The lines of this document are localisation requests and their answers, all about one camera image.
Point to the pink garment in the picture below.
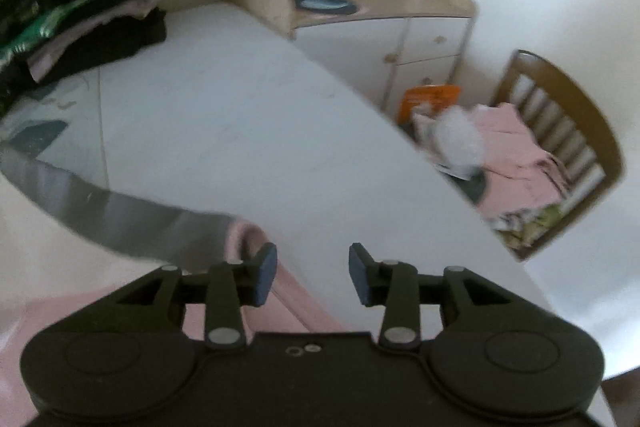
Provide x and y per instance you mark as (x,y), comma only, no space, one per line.
(515,157)

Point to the blue oval dish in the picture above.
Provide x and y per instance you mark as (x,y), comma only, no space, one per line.
(325,3)

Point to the pink grey sweatshirt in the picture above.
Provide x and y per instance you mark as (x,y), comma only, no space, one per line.
(150,227)

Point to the dark teal cloth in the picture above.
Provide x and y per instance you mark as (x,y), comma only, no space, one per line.
(472,187)

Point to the orange bag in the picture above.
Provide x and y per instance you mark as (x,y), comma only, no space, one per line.
(425,99)

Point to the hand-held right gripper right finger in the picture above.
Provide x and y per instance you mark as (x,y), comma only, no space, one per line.
(359,274)

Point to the brown wooden chair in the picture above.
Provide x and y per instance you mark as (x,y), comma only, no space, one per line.
(585,117)

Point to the wooden white cabinet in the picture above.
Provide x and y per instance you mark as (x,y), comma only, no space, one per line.
(350,47)

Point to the green floral cloth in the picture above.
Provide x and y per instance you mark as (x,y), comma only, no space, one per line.
(535,222)

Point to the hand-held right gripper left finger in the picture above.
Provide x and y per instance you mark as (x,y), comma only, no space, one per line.
(266,274)

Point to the white plastic bag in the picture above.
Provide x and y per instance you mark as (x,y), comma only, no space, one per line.
(460,137)

